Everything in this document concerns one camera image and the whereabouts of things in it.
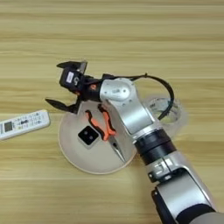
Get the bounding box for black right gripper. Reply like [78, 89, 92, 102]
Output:
[45, 60, 107, 115]

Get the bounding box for orange black needle-nose pliers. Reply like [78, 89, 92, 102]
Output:
[84, 103, 127, 164]

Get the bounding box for white remote control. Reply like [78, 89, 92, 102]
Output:
[0, 109, 51, 141]

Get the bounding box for clear tape roll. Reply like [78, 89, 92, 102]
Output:
[143, 94, 189, 138]

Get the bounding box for black white square adapter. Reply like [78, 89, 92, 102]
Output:
[77, 125, 100, 149]

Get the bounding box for beige round plate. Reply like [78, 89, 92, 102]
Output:
[57, 100, 138, 175]

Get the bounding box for small black box white label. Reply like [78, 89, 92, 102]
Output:
[59, 67, 84, 92]

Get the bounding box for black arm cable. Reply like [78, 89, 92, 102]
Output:
[101, 73, 175, 121]

